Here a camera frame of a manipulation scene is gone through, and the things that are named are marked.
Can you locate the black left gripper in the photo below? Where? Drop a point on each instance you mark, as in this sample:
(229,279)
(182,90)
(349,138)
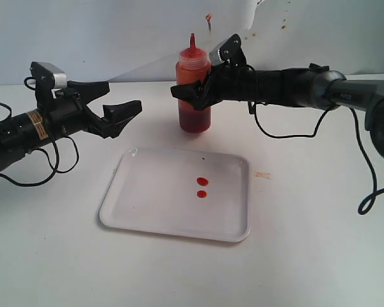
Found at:
(65,111)

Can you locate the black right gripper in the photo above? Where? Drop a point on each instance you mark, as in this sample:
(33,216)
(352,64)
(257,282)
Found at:
(223,83)

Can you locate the red sauce squeeze bottle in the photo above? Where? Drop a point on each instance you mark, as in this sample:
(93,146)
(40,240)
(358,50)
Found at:
(191,70)

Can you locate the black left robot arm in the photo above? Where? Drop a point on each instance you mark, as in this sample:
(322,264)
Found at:
(18,137)

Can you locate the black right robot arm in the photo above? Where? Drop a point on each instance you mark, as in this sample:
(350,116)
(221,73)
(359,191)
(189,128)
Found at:
(315,87)

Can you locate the white rectangular plastic tray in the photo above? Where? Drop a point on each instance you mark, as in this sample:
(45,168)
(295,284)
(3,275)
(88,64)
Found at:
(153,190)

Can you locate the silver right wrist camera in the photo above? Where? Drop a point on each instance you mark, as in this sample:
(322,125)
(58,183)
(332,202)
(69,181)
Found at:
(228,51)

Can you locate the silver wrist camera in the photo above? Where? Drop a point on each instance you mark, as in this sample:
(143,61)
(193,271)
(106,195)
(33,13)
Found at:
(228,51)
(48,75)

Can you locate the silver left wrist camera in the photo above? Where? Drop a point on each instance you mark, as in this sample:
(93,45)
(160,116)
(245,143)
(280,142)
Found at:
(48,75)

